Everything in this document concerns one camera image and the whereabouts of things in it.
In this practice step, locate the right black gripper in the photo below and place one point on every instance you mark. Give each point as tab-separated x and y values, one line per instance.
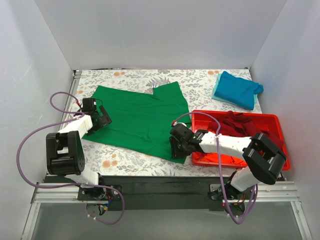
175	149

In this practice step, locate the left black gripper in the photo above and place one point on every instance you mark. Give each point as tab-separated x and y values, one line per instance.
104	119

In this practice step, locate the green t-shirt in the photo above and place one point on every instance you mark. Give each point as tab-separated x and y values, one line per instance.
140	121

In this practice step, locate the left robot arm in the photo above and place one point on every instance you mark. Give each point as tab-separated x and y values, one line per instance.
64	151

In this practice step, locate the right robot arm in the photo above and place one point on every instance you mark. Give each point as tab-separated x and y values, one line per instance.
264	159

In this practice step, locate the orange-red t-shirt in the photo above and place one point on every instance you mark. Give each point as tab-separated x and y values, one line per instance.
212	159

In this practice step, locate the floral tablecloth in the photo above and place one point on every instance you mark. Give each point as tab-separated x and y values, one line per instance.
196	86

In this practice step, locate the dark red t-shirt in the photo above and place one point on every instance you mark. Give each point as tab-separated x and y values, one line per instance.
247	125

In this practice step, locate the folded light teal t-shirt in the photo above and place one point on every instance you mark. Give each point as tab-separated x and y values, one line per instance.
217	95

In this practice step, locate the folded blue t-shirt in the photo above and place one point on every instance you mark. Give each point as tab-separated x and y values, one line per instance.
237	91

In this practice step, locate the red plastic bin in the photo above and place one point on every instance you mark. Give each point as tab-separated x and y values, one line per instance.
200	120

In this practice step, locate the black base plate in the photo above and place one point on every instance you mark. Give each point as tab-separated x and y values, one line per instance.
166	192

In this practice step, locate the aluminium frame rail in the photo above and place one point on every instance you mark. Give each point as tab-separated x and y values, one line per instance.
281	191

